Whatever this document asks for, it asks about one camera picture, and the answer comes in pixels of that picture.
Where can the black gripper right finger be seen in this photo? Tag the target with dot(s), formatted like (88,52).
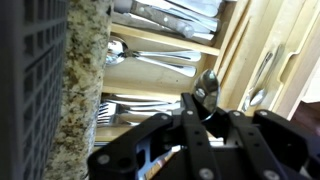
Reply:
(263,163)

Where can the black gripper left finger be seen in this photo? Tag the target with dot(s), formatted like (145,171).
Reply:
(200,158)

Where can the silver spoon from holder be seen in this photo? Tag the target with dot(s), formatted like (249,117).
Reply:
(206,92)

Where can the small silver spoon front compartment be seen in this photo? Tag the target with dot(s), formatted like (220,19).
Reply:
(263,64)

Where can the forks bundle in drawer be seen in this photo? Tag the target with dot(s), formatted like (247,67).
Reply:
(115,110)

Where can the open wooden cutlery drawer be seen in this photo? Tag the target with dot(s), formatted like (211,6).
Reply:
(206,66)

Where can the knives bundle in drawer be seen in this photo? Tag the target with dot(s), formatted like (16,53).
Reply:
(190,19)

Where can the silver spoon in drawer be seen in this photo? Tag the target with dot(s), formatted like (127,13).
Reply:
(118,51)

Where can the dark grey utensil holder basket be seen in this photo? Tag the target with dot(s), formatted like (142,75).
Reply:
(32,43)

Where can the wooden cutlery tray organizer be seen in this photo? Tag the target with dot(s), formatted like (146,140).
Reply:
(200,66)

